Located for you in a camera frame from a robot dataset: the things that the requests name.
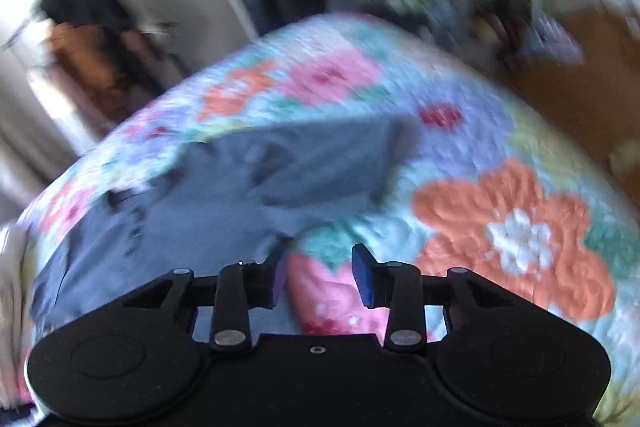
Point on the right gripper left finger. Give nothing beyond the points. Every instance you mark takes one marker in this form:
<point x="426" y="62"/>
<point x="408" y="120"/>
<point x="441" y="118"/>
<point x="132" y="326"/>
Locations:
<point x="240" y="288"/>

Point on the grey polo shirt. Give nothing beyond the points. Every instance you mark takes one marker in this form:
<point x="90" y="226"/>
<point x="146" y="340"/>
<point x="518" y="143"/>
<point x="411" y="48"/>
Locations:
<point x="225" y="201"/>

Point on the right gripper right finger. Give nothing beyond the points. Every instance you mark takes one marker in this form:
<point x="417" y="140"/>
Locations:
<point x="397" y="287"/>

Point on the floral quilt bedspread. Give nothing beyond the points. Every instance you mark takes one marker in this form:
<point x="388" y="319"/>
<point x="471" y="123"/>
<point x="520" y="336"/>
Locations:
<point x="492" y="187"/>

